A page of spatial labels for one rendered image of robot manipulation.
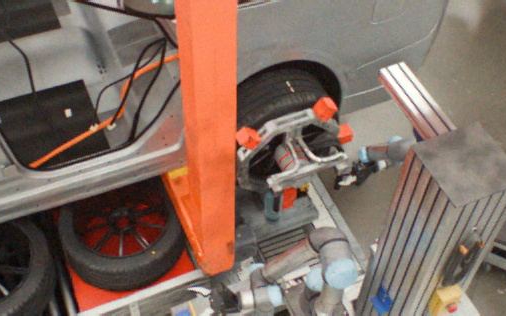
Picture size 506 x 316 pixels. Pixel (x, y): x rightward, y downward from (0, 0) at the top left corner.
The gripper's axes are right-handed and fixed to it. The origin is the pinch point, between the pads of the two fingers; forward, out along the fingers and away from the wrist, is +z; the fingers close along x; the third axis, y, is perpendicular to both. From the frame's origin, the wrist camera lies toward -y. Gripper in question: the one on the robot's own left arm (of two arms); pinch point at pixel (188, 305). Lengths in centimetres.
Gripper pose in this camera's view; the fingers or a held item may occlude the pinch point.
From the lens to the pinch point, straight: 278.1
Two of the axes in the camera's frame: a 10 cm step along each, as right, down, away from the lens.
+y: 0.0, 7.1, 7.1
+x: -1.7, -7.0, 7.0
